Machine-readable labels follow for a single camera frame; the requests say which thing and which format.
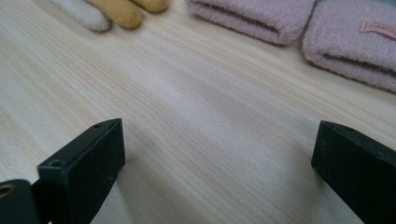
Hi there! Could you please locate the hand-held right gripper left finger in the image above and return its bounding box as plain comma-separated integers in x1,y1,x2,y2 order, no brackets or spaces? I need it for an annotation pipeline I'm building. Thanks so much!
31,118,126,224

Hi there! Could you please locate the cream fuzzy sock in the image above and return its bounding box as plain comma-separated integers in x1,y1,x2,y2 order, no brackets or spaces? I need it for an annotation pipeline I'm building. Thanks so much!
50,0,112,33

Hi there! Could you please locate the pink and grey-green sock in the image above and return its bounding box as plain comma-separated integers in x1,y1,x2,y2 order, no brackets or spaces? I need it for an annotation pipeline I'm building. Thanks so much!
302,0,396,93
186,0,317,46

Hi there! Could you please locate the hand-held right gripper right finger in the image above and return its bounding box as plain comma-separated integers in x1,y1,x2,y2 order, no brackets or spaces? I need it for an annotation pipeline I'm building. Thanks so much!
311,120,396,224

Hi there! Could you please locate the mustard fuzzy sock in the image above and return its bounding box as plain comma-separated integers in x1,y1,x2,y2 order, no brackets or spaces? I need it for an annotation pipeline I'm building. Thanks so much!
86,0,144,31
129,0,171,14

